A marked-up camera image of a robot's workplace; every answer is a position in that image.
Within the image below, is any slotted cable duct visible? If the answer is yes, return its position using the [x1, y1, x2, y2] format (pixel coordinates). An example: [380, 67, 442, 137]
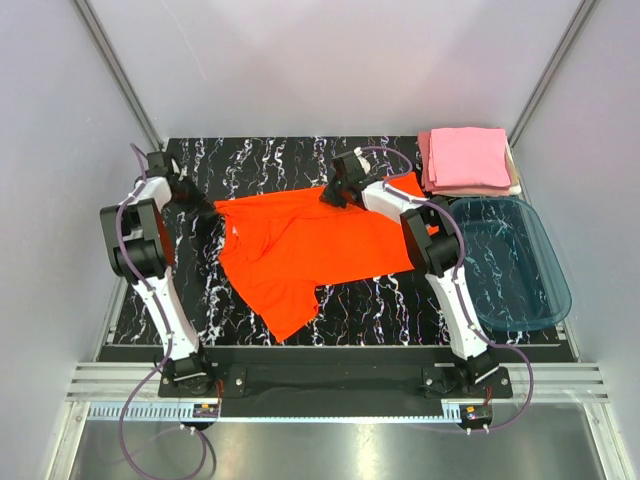
[88, 401, 461, 424]

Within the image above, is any right aluminium frame post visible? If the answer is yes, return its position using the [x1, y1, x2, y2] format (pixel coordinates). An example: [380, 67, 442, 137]
[507, 0, 601, 146]

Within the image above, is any folded salmon t-shirt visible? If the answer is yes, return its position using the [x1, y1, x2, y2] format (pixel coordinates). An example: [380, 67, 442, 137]
[417, 128, 514, 196]

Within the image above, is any blue transparent plastic bin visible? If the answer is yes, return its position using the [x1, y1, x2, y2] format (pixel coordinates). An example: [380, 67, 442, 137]
[451, 197, 572, 333]

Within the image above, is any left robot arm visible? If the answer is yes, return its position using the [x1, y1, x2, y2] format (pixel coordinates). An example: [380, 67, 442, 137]
[100, 145, 216, 396]

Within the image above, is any aluminium rail front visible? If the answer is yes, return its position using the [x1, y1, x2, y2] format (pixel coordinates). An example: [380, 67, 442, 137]
[59, 363, 636, 479]

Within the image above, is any left aluminium frame post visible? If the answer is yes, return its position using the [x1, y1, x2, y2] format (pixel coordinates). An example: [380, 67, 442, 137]
[70, 0, 164, 149]

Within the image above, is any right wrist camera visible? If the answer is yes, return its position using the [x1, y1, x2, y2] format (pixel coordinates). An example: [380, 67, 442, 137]
[353, 147, 371, 172]

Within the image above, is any folded cream t-shirt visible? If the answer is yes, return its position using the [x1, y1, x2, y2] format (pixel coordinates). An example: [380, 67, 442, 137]
[430, 144, 522, 198]

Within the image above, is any folded pink t-shirt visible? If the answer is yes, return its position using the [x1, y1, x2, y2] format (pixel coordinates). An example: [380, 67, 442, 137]
[428, 127, 511, 188]

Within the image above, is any aluminium frame post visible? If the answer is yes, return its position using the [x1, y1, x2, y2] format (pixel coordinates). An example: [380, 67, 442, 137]
[70, 0, 164, 149]
[507, 0, 601, 146]

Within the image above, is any orange t-shirt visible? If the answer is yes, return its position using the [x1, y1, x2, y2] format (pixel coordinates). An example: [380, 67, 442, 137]
[214, 187, 413, 342]

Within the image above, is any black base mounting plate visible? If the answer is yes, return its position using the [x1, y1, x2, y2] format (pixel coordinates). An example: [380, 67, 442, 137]
[156, 346, 513, 411]

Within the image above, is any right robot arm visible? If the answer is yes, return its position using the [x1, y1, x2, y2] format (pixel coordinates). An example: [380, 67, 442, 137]
[321, 148, 499, 397]

